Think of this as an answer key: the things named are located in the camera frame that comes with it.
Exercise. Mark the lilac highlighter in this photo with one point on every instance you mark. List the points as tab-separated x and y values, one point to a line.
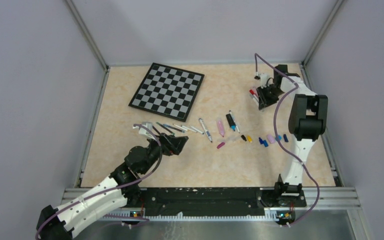
220	127

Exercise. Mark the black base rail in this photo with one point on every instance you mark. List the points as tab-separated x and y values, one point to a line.
211	201

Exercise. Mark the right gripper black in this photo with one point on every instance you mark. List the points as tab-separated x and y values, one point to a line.
263	102

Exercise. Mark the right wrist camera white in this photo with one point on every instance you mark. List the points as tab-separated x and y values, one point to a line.
263	78

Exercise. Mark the magenta marker cap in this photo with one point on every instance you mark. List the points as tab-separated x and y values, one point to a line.
220	145

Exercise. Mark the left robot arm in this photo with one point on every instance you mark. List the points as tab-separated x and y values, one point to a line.
119	188

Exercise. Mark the blue gel pen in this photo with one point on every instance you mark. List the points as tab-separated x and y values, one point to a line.
174	128

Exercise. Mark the black highlighter blue cap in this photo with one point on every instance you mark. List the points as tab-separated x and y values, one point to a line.
231	122

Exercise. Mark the black grey chessboard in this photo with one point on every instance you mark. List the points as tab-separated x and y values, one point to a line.
167	91

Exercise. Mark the white marker blue cap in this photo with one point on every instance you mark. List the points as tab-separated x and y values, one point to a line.
206	131

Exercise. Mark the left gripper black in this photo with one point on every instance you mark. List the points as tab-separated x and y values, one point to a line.
171	144

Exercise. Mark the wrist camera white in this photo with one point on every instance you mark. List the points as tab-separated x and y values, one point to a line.
144	128
263	78

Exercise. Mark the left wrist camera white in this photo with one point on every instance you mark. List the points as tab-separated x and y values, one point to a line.
144	128

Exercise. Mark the white marker red cap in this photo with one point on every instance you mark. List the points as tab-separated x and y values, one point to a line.
253	93

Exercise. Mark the green gel pen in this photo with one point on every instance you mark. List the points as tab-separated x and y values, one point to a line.
165	128

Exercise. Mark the lilac highlighter cap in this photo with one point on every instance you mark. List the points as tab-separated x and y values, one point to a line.
271	139

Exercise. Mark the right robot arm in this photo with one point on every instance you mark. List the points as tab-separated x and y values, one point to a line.
307	121

